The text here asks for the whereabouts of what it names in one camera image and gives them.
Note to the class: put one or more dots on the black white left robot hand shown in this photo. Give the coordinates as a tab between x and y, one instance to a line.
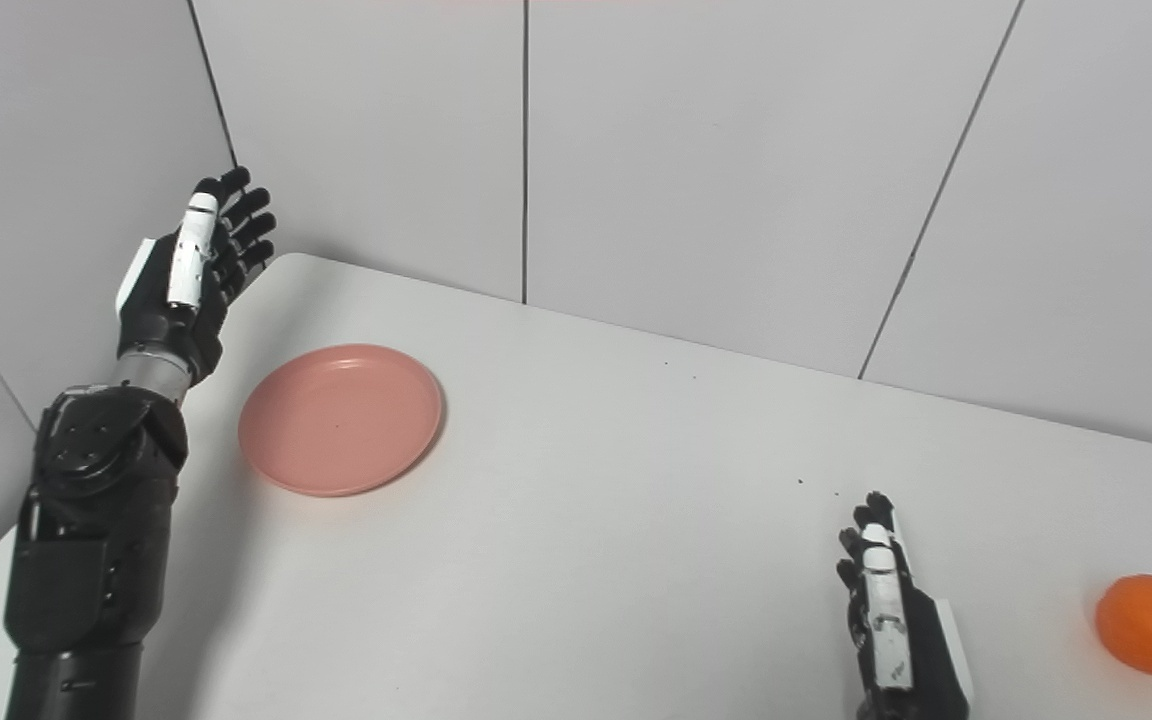
161	320

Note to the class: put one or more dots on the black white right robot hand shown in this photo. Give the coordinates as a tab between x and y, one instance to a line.
921	650

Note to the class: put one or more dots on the pink round plate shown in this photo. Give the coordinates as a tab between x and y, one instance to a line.
341	420

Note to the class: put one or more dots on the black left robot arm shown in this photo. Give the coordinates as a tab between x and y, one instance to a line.
86	540

